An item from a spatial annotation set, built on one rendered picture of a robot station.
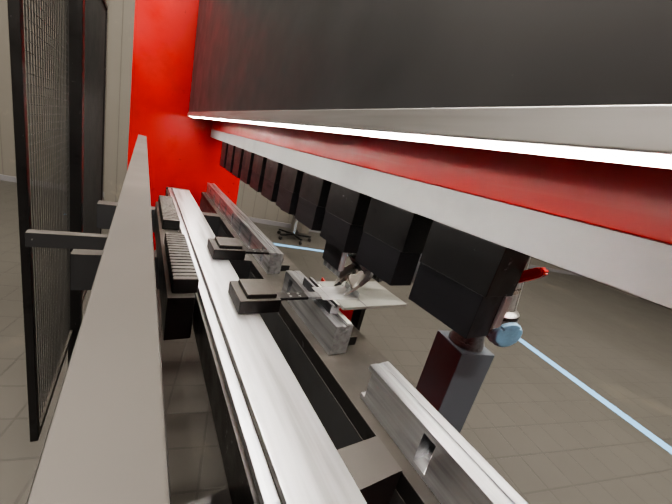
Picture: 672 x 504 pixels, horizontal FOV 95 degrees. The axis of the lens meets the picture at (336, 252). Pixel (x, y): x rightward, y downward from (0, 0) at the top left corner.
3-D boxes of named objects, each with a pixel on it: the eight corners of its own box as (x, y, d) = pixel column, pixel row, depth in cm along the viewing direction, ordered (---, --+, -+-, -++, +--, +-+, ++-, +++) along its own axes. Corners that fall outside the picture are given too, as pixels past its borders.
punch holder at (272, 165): (289, 204, 135) (297, 166, 130) (271, 201, 130) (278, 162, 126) (278, 197, 147) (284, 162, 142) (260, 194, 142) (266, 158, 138)
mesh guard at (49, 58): (37, 429, 103) (8, -252, 58) (34, 429, 103) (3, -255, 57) (100, 244, 248) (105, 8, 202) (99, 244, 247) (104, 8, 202)
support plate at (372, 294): (406, 306, 106) (407, 304, 106) (343, 310, 92) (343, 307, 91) (375, 283, 120) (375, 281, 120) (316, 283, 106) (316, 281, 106)
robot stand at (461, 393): (418, 451, 172) (468, 331, 150) (437, 484, 155) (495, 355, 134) (390, 454, 166) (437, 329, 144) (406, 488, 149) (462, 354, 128)
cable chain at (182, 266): (197, 293, 79) (199, 279, 78) (171, 293, 76) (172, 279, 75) (183, 244, 109) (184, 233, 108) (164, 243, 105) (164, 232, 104)
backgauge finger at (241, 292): (326, 309, 91) (330, 294, 90) (237, 315, 77) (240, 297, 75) (309, 291, 101) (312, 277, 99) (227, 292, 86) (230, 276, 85)
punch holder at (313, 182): (334, 232, 103) (346, 183, 99) (312, 230, 99) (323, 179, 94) (314, 220, 115) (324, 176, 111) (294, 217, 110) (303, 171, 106)
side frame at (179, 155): (224, 282, 309) (263, 21, 246) (121, 282, 263) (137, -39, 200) (220, 272, 329) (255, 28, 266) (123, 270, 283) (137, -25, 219)
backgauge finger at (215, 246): (282, 262, 120) (285, 250, 119) (212, 259, 106) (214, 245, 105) (272, 251, 130) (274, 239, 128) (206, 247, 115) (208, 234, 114)
